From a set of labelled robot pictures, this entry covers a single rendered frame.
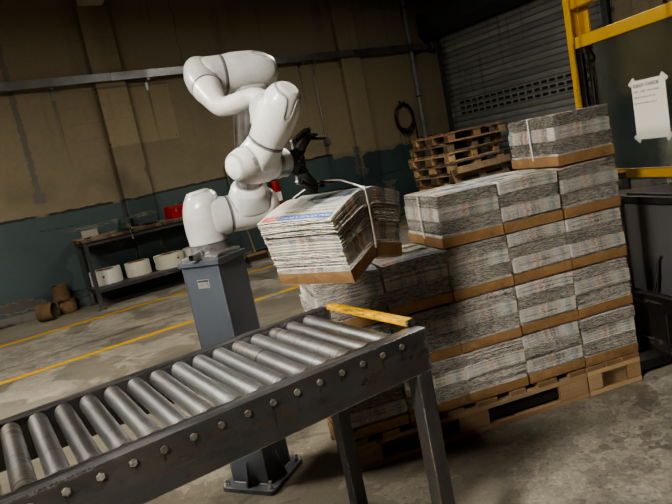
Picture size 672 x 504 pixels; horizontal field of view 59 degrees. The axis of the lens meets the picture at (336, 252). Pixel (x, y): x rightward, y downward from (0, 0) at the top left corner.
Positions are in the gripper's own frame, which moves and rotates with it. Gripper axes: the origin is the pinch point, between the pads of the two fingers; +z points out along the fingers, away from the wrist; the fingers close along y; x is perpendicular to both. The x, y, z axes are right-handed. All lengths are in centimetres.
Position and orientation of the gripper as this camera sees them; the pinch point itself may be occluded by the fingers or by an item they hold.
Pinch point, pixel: (323, 159)
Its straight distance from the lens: 194.3
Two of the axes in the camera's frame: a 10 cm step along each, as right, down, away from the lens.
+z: 5.7, -1.7, 8.0
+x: 8.1, -0.4, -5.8
